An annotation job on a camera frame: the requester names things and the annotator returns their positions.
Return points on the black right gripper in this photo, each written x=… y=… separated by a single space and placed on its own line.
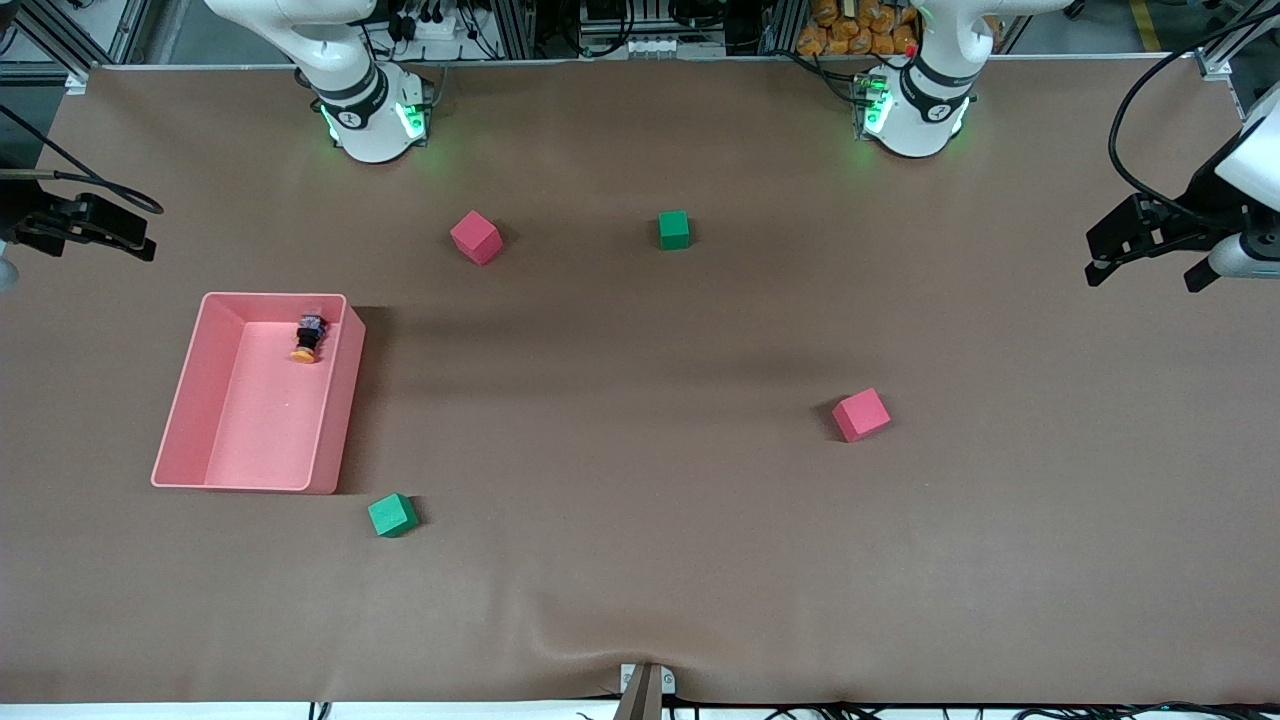
x=22 y=213

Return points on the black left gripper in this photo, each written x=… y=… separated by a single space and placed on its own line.
x=1199 y=214

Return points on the orange black push button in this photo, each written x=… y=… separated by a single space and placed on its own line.
x=308 y=340

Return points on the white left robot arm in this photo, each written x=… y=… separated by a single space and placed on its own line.
x=920 y=120

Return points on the pink plastic bin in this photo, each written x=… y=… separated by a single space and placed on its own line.
x=270 y=420

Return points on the pink foam cube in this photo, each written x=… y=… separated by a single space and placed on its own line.
x=476 y=238
x=860 y=416

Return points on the orange packets pile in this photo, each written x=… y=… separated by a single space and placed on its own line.
x=850 y=35

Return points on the white power strip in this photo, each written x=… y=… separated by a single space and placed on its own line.
x=440 y=28

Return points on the green foam cube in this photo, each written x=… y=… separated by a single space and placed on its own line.
x=392 y=516
x=674 y=230

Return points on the white terminal block row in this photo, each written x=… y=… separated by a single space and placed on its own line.
x=630 y=47

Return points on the brown table cover sheet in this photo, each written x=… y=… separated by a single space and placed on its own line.
x=640 y=560

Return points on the aluminium frame profile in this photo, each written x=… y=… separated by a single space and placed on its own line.
x=60 y=45
x=1215 y=62

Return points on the aluminium frame post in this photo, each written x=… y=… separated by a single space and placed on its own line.
x=512 y=30
x=780 y=25

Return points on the metal table clamp bracket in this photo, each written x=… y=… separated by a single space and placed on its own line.
x=645 y=695

